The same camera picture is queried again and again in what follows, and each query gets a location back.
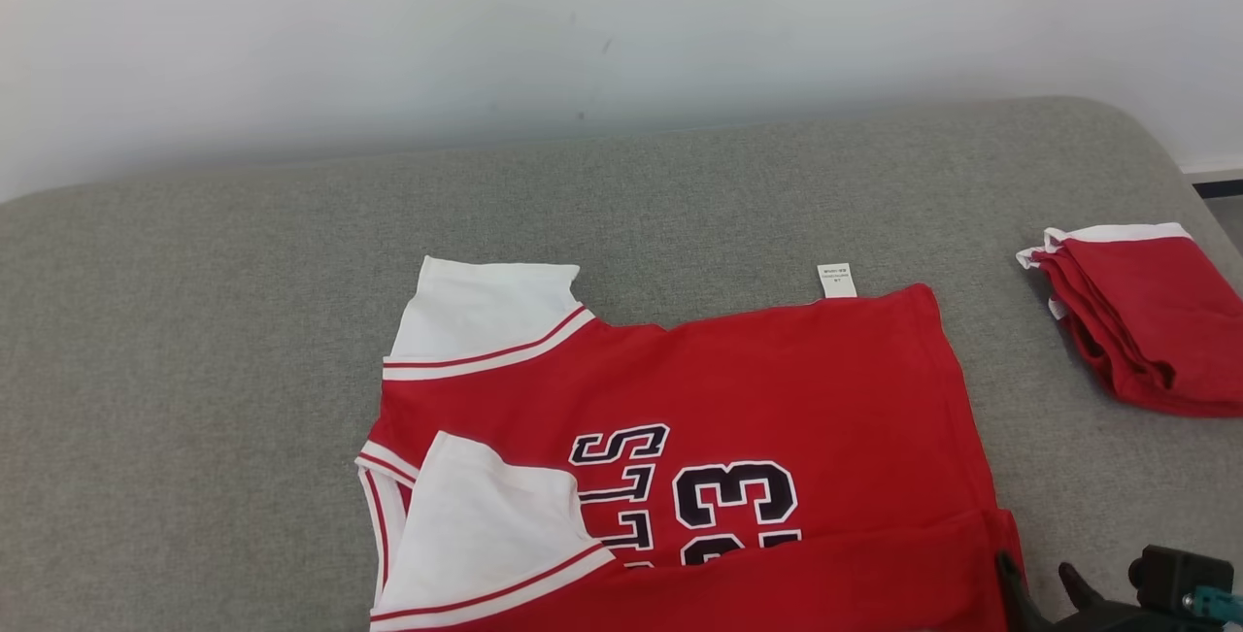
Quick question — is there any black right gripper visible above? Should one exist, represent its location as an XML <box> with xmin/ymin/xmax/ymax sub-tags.
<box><xmin>994</xmin><ymin>545</ymin><xmax>1243</xmax><ymax>632</ymax></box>

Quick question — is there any red garment stack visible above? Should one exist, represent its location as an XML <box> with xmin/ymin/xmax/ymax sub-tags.
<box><xmin>1016</xmin><ymin>221</ymin><xmax>1243</xmax><ymax>418</ymax></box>

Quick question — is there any red jersey with white sleeves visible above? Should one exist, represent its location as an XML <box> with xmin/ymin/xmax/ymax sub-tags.
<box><xmin>353</xmin><ymin>255</ymin><xmax>1027</xmax><ymax>632</ymax></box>

